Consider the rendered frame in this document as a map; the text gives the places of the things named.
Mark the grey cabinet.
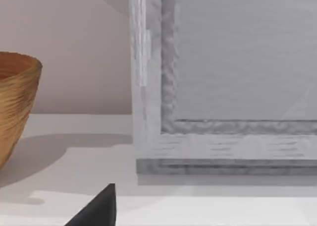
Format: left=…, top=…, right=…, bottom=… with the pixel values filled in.
left=128, top=0, right=317, bottom=176

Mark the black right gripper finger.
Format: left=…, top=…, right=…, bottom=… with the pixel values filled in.
left=63, top=183, right=117, bottom=226

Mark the brown woven basket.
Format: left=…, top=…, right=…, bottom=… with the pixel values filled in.
left=0, top=51, right=43, bottom=171

